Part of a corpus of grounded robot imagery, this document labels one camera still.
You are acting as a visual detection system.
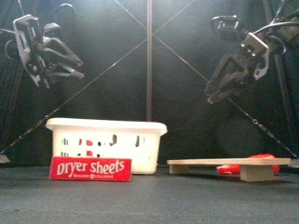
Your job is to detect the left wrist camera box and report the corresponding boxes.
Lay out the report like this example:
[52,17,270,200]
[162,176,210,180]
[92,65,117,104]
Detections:
[42,22,63,39]

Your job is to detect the wooden toy ironing board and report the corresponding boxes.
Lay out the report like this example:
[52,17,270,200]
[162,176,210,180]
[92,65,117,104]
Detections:
[166,157,294,183]

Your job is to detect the red dryer sheets box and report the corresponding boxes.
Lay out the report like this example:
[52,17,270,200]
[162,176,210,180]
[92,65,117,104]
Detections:
[48,156,134,183]

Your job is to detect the white plastic laundry basket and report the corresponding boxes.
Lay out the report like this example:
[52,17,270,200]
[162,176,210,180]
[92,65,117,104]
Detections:
[44,117,170,176]

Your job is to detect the diagonal brace wire with turnbuckle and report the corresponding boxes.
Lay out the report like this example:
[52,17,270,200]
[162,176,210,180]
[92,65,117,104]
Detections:
[113,0,299,160]

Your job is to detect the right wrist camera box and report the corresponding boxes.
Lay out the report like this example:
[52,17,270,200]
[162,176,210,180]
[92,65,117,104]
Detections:
[210,15,246,44]

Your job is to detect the grey vertical frame pole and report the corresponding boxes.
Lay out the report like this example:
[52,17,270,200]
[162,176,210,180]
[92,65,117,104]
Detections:
[145,0,155,123]

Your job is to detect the thin diagonal brace wire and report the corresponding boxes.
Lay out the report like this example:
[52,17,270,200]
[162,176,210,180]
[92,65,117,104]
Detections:
[0,0,198,155]

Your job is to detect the red toy iron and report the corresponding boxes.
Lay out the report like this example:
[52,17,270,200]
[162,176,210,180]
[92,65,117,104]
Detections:
[217,153,282,176]

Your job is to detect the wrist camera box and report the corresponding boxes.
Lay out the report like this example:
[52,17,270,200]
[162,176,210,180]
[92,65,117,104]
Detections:
[42,22,63,39]
[210,15,246,44]

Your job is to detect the red cloth inside basket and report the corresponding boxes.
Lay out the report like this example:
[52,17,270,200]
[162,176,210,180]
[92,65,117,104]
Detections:
[78,138,98,158]

